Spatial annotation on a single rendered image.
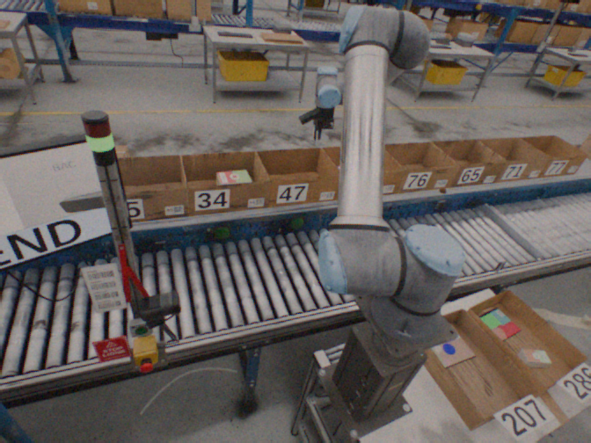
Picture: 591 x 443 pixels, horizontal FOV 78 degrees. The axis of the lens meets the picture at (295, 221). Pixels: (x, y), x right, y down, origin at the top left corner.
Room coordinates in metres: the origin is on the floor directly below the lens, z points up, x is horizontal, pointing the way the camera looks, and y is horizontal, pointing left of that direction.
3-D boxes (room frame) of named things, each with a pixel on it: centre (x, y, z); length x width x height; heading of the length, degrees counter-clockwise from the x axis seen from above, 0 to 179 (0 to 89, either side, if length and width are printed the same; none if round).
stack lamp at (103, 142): (0.67, 0.45, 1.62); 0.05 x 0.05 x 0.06
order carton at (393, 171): (1.85, -0.31, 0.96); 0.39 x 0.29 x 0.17; 116
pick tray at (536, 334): (0.98, -1.03, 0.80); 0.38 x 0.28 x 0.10; 34
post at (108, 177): (0.67, 0.45, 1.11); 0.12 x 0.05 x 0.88; 116
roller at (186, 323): (0.98, 0.43, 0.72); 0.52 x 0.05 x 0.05; 26
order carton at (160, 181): (1.34, 0.74, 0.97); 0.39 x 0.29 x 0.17; 116
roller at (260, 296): (1.12, 0.14, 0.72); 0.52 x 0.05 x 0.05; 26
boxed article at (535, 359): (0.91, -1.07, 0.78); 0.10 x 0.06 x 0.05; 96
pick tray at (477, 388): (0.82, -0.75, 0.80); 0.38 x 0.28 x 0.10; 30
